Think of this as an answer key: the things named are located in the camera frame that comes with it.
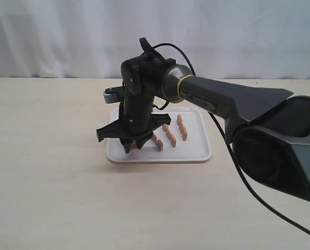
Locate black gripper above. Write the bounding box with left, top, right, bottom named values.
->
left=96, top=93, right=171, bottom=154

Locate wooden notched stick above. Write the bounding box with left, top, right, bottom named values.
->
left=130, top=141, right=138, bottom=152
left=151, top=132, right=164, bottom=151
left=162, top=124, right=177, bottom=147
left=176, top=114, right=188, bottom=141

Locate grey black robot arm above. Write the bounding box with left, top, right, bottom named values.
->
left=97, top=54, right=310, bottom=202

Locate white rectangular tray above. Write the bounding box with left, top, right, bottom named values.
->
left=106, top=107, right=212, bottom=164

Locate white curtain backdrop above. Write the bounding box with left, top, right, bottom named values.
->
left=0, top=1, right=310, bottom=79

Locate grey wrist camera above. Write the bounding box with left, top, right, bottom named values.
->
left=103, top=86, right=124, bottom=104

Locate black cable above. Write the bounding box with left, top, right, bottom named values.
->
left=122, top=37, right=310, bottom=234

